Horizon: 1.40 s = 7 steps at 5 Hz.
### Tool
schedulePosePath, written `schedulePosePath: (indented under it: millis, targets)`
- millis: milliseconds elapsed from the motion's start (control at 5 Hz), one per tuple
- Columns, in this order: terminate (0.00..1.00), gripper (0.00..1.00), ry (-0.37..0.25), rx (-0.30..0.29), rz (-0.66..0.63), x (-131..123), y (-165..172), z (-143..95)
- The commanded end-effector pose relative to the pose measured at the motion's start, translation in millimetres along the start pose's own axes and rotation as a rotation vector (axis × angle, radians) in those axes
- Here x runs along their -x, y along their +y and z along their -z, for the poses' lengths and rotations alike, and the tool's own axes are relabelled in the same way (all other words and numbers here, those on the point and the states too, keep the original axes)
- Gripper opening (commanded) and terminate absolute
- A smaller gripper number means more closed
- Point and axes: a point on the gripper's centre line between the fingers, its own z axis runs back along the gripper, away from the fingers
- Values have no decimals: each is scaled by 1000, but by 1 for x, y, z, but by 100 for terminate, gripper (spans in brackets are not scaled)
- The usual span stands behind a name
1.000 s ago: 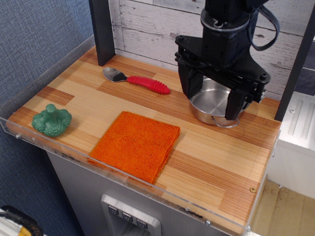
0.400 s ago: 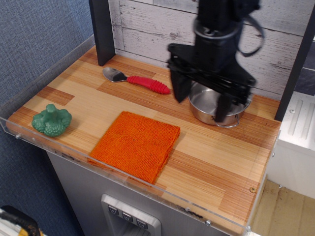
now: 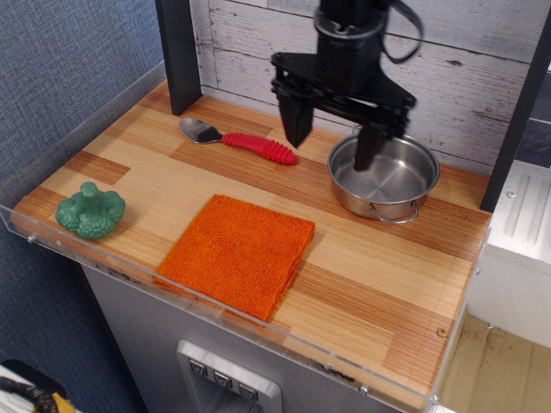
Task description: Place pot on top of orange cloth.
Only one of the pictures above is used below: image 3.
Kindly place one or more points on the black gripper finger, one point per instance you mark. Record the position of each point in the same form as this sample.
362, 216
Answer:
297, 118
370, 140

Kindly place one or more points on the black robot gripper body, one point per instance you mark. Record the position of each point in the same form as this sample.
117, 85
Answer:
344, 77

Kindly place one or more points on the stainless steel pot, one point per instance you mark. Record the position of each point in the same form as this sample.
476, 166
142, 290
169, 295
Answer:
395, 186

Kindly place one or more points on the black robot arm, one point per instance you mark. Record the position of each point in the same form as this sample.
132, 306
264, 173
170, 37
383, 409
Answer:
364, 13

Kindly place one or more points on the orange folded cloth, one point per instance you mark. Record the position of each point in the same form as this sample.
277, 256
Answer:
240, 254

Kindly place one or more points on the white toy sink unit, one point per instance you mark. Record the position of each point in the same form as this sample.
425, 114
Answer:
510, 288

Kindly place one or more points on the green toy broccoli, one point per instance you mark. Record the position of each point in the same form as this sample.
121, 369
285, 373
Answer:
91, 213

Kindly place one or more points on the grey toy fridge cabinet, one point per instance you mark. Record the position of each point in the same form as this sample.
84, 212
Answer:
147, 324

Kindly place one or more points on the silver dispenser button panel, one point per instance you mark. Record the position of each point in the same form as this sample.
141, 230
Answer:
216, 384

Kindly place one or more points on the clear acrylic table guard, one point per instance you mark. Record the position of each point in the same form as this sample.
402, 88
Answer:
379, 304

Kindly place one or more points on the black and yellow object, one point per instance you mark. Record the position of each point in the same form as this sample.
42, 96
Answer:
25, 389

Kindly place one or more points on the red handled metal spoon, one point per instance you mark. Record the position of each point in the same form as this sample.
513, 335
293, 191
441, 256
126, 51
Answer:
200, 132

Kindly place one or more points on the dark right vertical post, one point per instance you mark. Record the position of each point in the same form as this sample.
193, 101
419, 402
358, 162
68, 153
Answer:
525, 103

